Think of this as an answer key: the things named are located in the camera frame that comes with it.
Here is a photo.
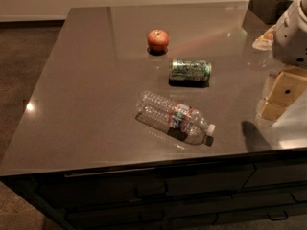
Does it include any dark box with snacks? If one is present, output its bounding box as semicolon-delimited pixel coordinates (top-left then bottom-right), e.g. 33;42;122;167
248;0;307;25

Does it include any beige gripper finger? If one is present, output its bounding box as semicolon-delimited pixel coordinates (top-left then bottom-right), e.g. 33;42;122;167
259;70;307;121
252;26;275;51

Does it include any clear plastic water bottle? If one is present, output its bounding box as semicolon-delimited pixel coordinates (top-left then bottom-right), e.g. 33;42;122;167
136;91;215;145

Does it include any dark drawer cabinet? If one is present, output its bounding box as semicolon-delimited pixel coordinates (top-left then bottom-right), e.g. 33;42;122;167
1;150;307;230

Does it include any green soda can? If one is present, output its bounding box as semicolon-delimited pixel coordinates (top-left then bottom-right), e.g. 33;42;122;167
169;59;212;82

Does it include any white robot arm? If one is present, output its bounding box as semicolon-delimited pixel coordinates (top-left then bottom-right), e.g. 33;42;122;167
252;0;307;122

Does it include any red apple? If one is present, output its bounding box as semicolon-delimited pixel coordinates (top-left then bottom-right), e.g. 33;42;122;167
147;29;169;53

